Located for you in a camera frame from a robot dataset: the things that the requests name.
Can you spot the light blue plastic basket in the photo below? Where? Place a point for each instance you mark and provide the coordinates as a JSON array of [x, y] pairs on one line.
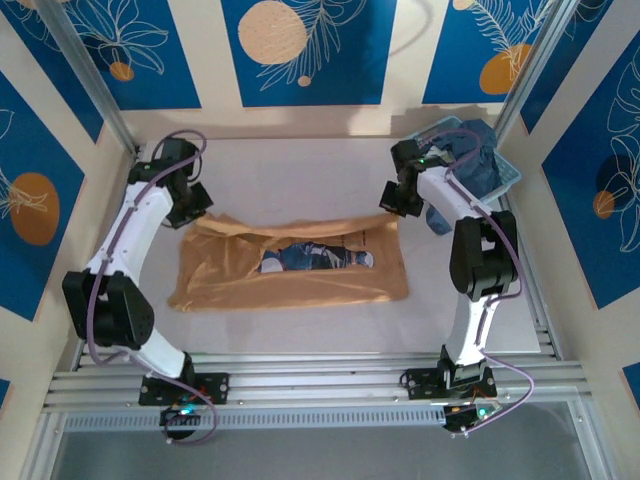
[[507, 175]]

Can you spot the orange printed t-shirt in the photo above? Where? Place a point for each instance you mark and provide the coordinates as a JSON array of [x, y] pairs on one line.
[[300, 295]]

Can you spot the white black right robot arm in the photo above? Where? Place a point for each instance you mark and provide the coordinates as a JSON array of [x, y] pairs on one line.
[[467, 330]]

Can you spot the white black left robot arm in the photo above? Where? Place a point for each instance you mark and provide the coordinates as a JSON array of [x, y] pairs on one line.
[[135, 225]]

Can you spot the dark blue cloth piece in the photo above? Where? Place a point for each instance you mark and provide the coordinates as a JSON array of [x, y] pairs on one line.
[[439, 222]]

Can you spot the blue t-shirt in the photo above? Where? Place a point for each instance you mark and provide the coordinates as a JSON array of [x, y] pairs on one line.
[[475, 170]]

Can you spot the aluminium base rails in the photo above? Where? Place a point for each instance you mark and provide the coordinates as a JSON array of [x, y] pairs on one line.
[[320, 380]]

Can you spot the blue floral wall poster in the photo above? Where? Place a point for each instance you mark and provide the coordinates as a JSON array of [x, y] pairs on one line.
[[560, 95], [4, 395], [450, 60], [65, 85], [575, 225], [632, 382], [165, 75], [30, 150], [350, 75]]

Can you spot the aluminium side rail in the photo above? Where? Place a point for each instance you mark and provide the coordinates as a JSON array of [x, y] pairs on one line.
[[80, 345], [535, 300]]

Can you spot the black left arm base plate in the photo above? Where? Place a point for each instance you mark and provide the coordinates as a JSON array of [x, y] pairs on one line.
[[215, 387]]

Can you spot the aluminium frame post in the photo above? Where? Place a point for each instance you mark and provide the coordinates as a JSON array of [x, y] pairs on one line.
[[85, 65], [545, 65]]

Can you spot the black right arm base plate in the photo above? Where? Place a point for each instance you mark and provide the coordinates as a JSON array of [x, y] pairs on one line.
[[420, 385]]

